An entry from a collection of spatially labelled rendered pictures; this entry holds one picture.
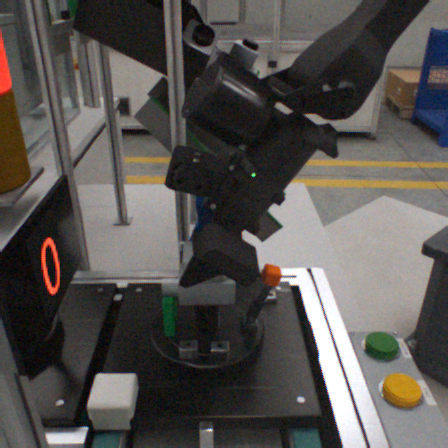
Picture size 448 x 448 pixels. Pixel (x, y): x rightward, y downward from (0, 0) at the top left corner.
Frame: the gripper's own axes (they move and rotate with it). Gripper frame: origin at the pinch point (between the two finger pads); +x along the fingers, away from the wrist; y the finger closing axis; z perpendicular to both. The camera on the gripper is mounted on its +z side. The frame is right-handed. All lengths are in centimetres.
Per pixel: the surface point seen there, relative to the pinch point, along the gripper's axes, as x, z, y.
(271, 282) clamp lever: -1.7, -8.6, 0.9
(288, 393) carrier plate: 4.9, -14.9, 9.0
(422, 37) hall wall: -164, -340, -823
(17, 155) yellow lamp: -10.0, 17.6, 19.5
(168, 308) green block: 7.3, -0.5, 2.0
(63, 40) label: -3.4, 28.0, -30.7
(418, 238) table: -7, -52, -43
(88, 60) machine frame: 33, 42, -165
